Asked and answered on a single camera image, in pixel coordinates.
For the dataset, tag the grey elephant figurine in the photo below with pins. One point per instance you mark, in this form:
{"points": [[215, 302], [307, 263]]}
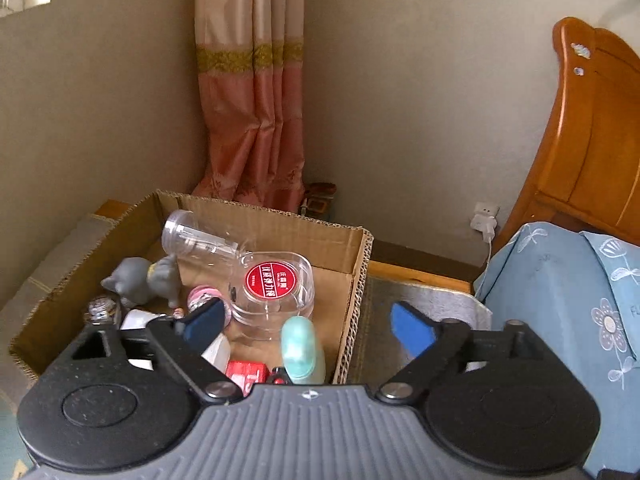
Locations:
{"points": [[135, 282]]}

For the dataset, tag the pink lid jar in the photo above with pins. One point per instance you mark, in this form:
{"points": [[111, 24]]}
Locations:
{"points": [[200, 294]]}

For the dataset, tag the blue floral bedsheet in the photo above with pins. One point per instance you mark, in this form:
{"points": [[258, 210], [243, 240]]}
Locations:
{"points": [[540, 285]]}

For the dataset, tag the blue floral pillow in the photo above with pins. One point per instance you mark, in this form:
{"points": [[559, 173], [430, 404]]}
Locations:
{"points": [[617, 300]]}

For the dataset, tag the red toy car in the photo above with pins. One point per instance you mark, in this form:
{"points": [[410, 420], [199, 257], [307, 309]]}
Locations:
{"points": [[245, 374]]}

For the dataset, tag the clear plastic tube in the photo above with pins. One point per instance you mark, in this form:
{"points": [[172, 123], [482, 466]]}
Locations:
{"points": [[200, 240]]}

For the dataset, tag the white plastic object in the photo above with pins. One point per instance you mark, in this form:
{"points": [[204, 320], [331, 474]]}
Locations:
{"points": [[140, 319], [217, 352]]}

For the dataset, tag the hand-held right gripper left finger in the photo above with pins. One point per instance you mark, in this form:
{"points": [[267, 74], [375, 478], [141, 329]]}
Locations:
{"points": [[205, 319]]}

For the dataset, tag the cardboard box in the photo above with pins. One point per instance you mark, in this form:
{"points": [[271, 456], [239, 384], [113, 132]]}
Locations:
{"points": [[325, 250]]}

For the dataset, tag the white wall socket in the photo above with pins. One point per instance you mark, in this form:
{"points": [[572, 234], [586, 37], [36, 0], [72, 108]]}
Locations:
{"points": [[487, 207]]}

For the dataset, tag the teal bottle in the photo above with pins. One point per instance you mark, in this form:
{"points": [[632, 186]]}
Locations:
{"points": [[302, 350]]}

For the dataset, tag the wooden bed headboard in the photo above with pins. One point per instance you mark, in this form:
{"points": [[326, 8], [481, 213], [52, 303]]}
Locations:
{"points": [[590, 150]]}

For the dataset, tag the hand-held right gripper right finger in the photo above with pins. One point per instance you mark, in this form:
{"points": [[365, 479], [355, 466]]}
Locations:
{"points": [[411, 331]]}

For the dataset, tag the white charger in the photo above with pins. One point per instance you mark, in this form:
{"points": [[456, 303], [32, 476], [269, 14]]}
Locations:
{"points": [[482, 226]]}

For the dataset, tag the pink curtain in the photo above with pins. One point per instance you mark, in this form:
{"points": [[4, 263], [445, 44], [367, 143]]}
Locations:
{"points": [[250, 85]]}

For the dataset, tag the clear container with red label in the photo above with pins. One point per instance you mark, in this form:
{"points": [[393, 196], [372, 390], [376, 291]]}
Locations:
{"points": [[272, 282]]}

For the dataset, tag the small brown box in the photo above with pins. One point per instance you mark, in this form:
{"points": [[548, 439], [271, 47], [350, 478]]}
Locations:
{"points": [[319, 202]]}

